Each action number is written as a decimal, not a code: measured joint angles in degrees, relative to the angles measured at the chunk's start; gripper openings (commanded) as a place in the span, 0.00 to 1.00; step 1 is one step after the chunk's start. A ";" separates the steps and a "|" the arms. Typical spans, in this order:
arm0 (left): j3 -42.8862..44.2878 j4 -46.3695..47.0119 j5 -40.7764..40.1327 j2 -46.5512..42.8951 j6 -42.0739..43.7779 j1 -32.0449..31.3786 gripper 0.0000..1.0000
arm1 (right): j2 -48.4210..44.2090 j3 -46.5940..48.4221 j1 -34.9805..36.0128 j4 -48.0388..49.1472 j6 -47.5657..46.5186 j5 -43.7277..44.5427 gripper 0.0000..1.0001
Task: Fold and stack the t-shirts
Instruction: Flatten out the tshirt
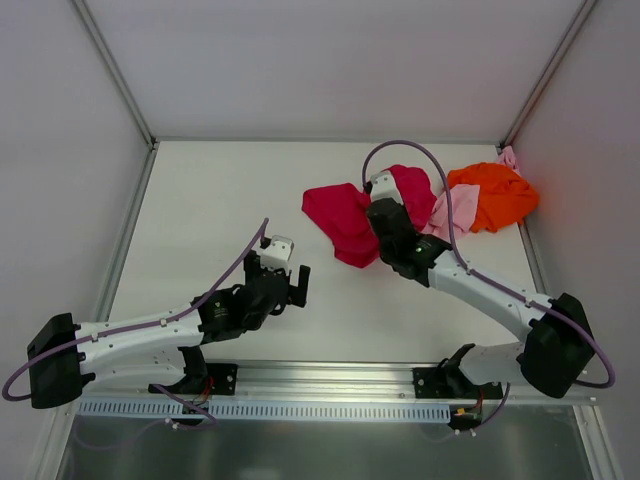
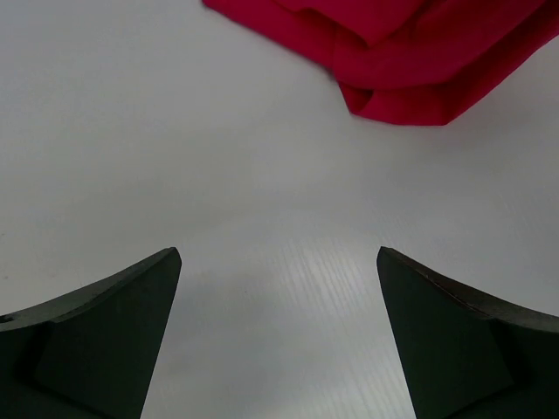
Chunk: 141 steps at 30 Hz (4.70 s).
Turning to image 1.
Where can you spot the slotted cable duct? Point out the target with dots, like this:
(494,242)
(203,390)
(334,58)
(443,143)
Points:
(268,410)

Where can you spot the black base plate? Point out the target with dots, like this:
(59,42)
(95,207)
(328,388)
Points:
(439,382)
(220,380)

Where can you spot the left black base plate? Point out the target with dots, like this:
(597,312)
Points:
(220,380)

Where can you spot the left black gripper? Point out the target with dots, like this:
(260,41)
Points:
(282,285)

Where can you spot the aluminium frame post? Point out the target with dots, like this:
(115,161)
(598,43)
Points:
(569,36)
(97,39)

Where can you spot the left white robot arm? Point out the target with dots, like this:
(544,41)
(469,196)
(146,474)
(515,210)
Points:
(67,358)

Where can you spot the orange t shirt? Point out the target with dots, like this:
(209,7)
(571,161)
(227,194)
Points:
(504,198)

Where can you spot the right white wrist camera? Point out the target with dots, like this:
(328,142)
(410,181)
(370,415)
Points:
(383,186)

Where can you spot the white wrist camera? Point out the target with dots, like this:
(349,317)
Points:
(275,253)
(383,186)

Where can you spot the pink t shirt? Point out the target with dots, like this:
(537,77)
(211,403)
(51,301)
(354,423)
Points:
(460,205)

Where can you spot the magenta t shirt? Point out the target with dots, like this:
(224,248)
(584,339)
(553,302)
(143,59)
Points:
(340,213)

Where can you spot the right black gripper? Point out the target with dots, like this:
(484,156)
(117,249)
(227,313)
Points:
(382,215)

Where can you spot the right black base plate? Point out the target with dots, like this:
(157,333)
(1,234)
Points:
(439,382)

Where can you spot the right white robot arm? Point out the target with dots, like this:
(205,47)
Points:
(553,339)

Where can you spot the left aluminium frame post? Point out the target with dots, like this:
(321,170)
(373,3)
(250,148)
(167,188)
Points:
(97,39)

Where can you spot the aluminium mounting rail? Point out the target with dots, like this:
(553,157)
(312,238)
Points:
(287,381)

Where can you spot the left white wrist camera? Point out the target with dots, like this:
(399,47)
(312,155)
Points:
(275,253)

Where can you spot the right aluminium frame post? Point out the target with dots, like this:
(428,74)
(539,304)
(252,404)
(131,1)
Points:
(569,36)

